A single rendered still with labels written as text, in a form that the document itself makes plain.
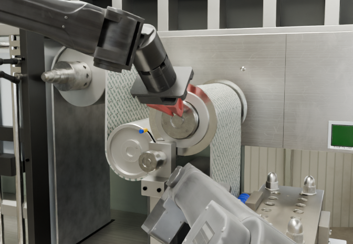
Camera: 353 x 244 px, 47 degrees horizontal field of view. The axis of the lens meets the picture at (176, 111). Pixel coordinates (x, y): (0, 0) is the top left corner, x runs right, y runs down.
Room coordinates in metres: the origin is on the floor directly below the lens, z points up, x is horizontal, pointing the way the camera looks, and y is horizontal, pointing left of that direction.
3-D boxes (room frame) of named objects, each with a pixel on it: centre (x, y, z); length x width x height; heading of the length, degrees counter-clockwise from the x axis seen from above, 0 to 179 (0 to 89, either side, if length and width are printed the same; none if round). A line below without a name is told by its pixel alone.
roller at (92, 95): (1.03, 0.17, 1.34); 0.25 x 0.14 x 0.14; 157
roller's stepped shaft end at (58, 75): (0.83, 0.25, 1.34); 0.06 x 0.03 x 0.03; 157
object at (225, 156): (0.90, -0.11, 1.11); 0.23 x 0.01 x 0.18; 157
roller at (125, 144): (0.97, 0.05, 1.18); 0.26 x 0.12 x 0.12; 157
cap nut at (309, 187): (1.02, -0.34, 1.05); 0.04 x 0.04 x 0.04
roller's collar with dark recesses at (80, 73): (0.89, 0.23, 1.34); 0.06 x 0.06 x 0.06; 67
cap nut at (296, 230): (0.73, -0.22, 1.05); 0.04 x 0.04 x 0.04
